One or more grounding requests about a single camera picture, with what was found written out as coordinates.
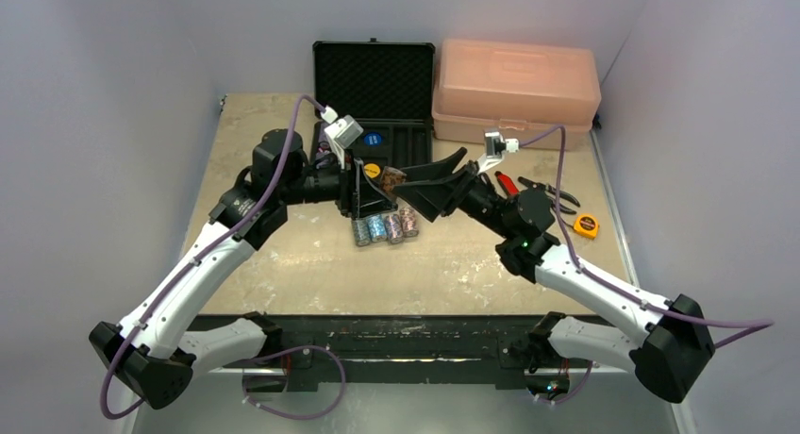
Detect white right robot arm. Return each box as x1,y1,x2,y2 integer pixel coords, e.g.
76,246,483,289
393,163,716,404

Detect yellow tape measure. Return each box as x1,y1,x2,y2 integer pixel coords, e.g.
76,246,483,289
573,214,599,240

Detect translucent pink storage box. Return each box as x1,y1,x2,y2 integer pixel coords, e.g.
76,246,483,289
432,39,602,149

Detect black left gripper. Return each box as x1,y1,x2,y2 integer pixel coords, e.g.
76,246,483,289
279,145,396,218

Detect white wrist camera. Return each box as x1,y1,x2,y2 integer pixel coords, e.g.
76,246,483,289
321,106,363,170
477,129,520,174

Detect pink blue chip stack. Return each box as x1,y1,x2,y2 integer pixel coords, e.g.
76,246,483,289
384,213,405,244

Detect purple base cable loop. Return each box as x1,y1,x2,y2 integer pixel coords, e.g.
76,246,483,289
242,345,347,422

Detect yellow big blind button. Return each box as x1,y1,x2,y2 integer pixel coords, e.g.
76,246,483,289
363,163,381,179

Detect black handled pliers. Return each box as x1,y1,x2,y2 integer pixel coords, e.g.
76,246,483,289
517,176,581,215

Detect black poker set case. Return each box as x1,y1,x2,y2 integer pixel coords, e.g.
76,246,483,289
312,39,436,183

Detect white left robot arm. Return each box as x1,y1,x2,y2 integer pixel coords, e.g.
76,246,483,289
89,129,453,409

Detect red handled cutter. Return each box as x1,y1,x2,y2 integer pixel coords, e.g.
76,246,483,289
494,171,520,198

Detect brown chip stack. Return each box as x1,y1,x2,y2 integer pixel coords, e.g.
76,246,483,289
380,166,408,196

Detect light blue chip stack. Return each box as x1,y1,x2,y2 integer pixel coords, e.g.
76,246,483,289
366,214,388,242

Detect grey green chip stack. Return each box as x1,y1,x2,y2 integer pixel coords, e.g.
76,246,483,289
351,219,372,247

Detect purple chip stack lower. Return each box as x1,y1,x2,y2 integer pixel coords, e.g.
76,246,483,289
314,143,335,169

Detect pink poker chip stack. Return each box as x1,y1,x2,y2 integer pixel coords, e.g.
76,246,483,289
398,207,420,238

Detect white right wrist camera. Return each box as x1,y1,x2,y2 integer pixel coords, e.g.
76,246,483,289
477,129,520,174

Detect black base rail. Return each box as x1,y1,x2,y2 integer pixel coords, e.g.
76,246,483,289
222,315,610,393

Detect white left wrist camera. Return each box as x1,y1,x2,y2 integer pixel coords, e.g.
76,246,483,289
321,106,363,170

